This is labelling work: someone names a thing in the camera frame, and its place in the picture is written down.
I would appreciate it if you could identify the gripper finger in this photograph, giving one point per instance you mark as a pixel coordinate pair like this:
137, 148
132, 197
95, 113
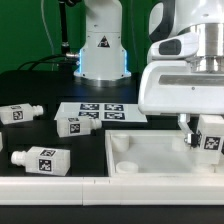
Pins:
183, 120

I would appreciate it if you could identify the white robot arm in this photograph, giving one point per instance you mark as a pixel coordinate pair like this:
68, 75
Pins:
103, 60

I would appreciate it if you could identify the white marker sheet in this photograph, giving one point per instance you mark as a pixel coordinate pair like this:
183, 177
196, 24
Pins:
104, 111

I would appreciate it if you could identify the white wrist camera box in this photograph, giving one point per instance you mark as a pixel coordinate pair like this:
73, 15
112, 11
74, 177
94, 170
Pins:
181, 46

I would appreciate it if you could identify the white obstacle fence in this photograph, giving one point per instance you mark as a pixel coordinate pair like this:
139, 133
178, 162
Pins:
111, 191

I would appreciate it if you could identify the white square tabletop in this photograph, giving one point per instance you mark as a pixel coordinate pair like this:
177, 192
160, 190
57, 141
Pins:
142, 153

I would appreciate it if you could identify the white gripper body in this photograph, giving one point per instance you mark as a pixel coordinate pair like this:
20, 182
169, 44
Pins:
170, 87

